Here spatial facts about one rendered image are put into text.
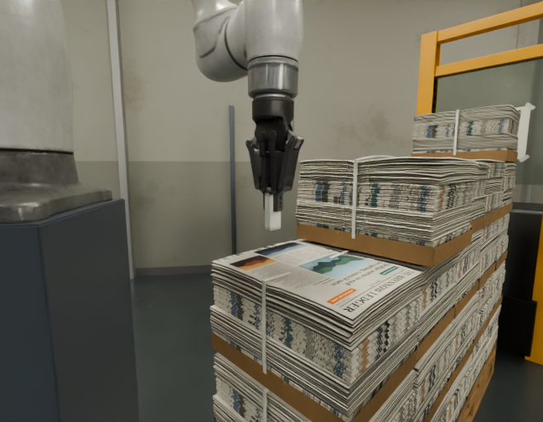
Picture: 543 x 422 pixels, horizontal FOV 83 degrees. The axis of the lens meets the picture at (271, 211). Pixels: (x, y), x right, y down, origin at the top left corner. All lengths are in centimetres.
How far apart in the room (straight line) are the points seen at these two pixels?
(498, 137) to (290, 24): 117
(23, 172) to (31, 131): 4
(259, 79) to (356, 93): 285
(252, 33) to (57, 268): 44
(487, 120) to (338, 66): 203
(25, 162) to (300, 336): 46
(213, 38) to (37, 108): 40
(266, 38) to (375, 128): 291
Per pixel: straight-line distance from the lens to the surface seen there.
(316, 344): 56
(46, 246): 29
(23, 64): 36
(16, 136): 35
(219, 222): 306
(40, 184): 35
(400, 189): 73
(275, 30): 56
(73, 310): 34
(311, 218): 86
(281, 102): 55
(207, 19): 69
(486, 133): 159
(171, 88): 315
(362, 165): 81
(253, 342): 68
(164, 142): 309
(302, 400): 64
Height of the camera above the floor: 104
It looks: 8 degrees down
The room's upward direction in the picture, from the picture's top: straight up
